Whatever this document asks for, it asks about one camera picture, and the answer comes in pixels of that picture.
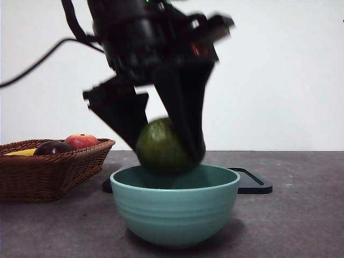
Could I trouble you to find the green avocado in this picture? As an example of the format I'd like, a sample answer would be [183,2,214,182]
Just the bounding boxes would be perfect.
[135,117,198,176]

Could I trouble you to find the teal ceramic bowl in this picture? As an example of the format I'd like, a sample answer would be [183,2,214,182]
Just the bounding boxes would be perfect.
[109,164,241,249]

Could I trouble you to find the red apple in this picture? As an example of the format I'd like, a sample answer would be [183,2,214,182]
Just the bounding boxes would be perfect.
[63,133,99,150]

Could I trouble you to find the dark purple fruit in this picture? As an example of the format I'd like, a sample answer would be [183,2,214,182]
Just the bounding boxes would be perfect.
[33,140,75,156]

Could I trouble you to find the black rectangular tray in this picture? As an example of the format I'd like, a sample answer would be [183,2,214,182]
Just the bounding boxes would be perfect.
[102,167,274,195]

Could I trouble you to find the yellow banana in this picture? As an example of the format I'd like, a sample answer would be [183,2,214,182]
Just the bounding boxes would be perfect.
[4,148,38,156]

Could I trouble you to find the brown wicker basket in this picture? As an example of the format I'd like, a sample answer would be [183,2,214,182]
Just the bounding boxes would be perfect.
[0,138,116,203]

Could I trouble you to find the thin black left-arm cable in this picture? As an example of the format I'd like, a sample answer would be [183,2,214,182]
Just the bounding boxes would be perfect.
[0,38,106,89]

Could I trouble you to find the thick black left-arm cable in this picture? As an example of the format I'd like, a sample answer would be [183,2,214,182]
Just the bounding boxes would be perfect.
[60,0,94,41]

